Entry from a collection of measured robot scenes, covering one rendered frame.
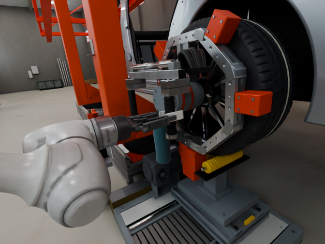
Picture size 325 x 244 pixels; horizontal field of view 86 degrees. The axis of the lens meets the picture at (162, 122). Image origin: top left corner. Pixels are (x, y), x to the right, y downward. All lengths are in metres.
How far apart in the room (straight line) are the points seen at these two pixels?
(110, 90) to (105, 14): 0.41
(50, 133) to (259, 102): 0.58
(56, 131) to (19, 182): 0.15
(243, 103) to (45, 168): 0.57
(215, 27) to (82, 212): 0.65
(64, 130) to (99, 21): 0.81
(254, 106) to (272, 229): 0.84
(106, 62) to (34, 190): 0.90
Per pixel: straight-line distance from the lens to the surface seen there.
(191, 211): 1.23
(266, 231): 1.28
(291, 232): 1.32
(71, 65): 3.04
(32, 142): 0.48
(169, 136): 0.61
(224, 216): 1.08
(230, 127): 0.70
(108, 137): 0.49
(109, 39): 1.15
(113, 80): 1.14
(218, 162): 0.91
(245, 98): 0.64
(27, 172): 0.34
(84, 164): 0.33
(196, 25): 0.92
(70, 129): 0.46
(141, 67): 0.81
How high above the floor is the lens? 0.99
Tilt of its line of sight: 17 degrees down
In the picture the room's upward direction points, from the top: 5 degrees counter-clockwise
